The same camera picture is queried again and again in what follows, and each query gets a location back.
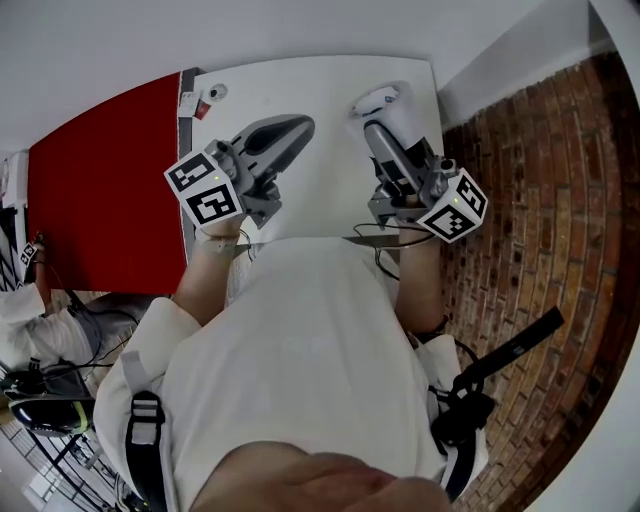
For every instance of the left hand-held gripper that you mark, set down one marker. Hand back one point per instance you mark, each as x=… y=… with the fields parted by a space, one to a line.
x=205 y=200

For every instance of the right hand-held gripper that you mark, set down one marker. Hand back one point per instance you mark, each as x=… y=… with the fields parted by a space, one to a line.
x=450 y=215

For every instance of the white roll of tape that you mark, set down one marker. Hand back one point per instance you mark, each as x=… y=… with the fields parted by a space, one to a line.
x=402 y=112

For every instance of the person's left forearm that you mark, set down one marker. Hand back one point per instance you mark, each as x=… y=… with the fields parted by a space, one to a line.
x=202 y=280

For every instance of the person's right forearm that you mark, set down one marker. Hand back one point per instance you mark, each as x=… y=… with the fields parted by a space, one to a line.
x=420 y=280

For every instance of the small white round device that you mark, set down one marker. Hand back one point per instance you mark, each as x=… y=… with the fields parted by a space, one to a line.
x=218 y=92

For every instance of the red and white small box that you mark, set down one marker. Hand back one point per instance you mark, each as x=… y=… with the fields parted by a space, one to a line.
x=195 y=105

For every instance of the red partition panel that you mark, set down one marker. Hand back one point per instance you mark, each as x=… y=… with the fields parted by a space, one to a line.
x=105 y=190

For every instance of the person's white shirt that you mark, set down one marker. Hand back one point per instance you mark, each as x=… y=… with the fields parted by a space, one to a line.
x=300 y=350

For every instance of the black flat bar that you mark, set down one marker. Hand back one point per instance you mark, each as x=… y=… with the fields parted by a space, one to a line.
x=520 y=340

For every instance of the person's chin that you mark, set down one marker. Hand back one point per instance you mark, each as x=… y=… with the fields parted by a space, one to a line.
x=310 y=480

